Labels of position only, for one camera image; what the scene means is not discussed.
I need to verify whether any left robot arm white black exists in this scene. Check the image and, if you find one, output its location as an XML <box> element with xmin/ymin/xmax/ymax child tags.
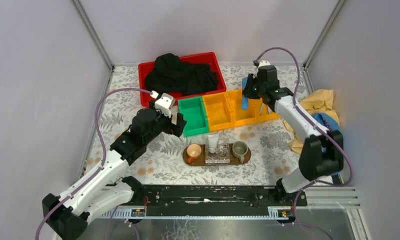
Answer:
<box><xmin>41</xmin><ymin>108</ymin><xmax>187</xmax><ymax>240</ymax></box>

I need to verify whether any grey cup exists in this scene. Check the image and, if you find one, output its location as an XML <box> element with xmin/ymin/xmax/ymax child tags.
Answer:
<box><xmin>232</xmin><ymin>141</ymin><xmax>248</xmax><ymax>163</ymax></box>

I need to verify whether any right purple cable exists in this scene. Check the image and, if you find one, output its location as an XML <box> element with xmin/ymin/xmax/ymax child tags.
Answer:
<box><xmin>254</xmin><ymin>47</ymin><xmax>353</xmax><ymax>240</ymax></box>

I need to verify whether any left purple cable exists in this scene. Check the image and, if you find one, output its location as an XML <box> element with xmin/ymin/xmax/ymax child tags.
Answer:
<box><xmin>34</xmin><ymin>87</ymin><xmax>156</xmax><ymax>240</ymax></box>

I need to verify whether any black cloth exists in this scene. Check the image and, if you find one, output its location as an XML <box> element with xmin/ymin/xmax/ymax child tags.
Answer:
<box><xmin>145</xmin><ymin>53</ymin><xmax>218</xmax><ymax>96</ymax></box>

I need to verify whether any purple cable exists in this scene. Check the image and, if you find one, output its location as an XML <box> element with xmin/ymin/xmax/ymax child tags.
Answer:
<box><xmin>34</xmin><ymin>87</ymin><xmax>156</xmax><ymax>240</ymax></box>
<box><xmin>254</xmin><ymin>47</ymin><xmax>353</xmax><ymax>240</ymax></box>

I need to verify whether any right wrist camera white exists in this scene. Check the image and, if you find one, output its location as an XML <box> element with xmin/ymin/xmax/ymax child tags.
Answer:
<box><xmin>253</xmin><ymin>59</ymin><xmax>271</xmax><ymax>69</ymax></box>

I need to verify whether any blue cloth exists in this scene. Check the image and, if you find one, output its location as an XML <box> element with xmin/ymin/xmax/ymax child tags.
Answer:
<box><xmin>312</xmin><ymin>112</ymin><xmax>344</xmax><ymax>176</ymax></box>

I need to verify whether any white toothpaste tube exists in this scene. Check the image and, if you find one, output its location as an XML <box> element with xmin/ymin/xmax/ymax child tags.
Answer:
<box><xmin>207</xmin><ymin>133</ymin><xmax>219</xmax><ymax>154</ymax></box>

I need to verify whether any blue toothpaste tube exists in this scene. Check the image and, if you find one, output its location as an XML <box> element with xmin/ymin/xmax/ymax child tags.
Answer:
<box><xmin>241</xmin><ymin>77</ymin><xmax>249</xmax><ymax>110</ymax></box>

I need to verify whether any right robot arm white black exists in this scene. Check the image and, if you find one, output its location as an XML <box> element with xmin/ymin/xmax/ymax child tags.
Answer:
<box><xmin>242</xmin><ymin>60</ymin><xmax>344</xmax><ymax>206</ymax></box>

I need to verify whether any clear textured glass holder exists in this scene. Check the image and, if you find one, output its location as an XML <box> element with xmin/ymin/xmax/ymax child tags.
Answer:
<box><xmin>205</xmin><ymin>143</ymin><xmax>230</xmax><ymax>165</ymax></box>

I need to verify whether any red plastic bin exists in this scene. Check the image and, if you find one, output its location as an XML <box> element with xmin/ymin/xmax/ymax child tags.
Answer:
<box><xmin>138</xmin><ymin>52</ymin><xmax>227</xmax><ymax>101</ymax></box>

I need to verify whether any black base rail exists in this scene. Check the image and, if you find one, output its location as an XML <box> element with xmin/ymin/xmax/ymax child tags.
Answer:
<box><xmin>123</xmin><ymin>184</ymin><xmax>307</xmax><ymax>218</ymax></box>

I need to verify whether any yellow cloth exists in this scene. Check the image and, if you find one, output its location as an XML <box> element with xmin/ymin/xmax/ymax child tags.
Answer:
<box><xmin>283</xmin><ymin>88</ymin><xmax>340</xmax><ymax>155</ymax></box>

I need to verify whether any brown wooden oval tray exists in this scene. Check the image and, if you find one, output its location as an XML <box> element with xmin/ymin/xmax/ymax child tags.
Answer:
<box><xmin>182</xmin><ymin>143</ymin><xmax>252</xmax><ymax>167</ymax></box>

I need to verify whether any yellow bin with toothpaste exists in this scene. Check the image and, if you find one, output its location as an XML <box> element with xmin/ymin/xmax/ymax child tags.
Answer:
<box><xmin>226</xmin><ymin>89</ymin><xmax>257</xmax><ymax>127</ymax></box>

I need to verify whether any orange cup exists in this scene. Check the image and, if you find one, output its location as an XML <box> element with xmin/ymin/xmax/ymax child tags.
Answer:
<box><xmin>187</xmin><ymin>144</ymin><xmax>202</xmax><ymax>163</ymax></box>

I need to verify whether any green plastic bin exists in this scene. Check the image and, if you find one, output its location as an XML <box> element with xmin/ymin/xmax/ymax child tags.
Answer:
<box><xmin>178</xmin><ymin>96</ymin><xmax>209</xmax><ymax>137</ymax></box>

